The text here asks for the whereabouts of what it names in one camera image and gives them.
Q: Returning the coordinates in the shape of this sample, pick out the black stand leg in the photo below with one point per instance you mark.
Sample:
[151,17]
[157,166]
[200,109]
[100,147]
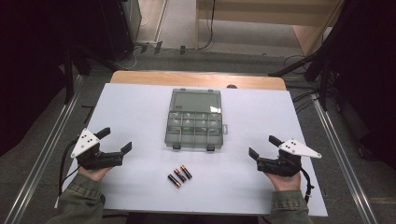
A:
[292,66]

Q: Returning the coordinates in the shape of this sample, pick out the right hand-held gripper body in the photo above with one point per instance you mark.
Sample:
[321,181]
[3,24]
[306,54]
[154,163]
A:
[280,166]

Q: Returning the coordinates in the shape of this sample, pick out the white board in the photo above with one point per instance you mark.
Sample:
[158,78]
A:
[140,124]

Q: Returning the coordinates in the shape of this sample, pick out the person's right hand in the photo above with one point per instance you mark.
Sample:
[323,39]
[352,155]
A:
[286,183]

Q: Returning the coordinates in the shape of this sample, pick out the black cabinet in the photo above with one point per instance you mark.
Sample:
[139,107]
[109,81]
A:
[118,28]

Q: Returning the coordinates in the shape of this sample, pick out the dark curtain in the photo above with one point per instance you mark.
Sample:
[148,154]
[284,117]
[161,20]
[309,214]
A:
[367,77]
[28,62]

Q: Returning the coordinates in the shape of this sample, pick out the black copper-tipped battery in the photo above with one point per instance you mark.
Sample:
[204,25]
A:
[174,180]
[186,172]
[180,175]

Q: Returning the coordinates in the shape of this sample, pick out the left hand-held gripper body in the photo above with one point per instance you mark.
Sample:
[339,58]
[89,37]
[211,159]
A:
[106,159]

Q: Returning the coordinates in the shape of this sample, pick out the grey translucent compartment box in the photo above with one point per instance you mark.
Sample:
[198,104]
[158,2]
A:
[194,124]

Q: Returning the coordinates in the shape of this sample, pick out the light wooden desk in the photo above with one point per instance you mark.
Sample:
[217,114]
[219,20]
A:
[264,12]

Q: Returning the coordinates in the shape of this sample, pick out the wooden table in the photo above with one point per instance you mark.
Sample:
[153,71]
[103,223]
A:
[186,79]

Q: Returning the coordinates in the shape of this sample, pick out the metal floor rail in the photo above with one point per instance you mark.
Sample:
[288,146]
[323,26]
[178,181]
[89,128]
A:
[342,161]
[43,155]

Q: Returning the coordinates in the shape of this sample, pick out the person's left hand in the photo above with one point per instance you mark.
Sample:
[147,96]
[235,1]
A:
[93,174]

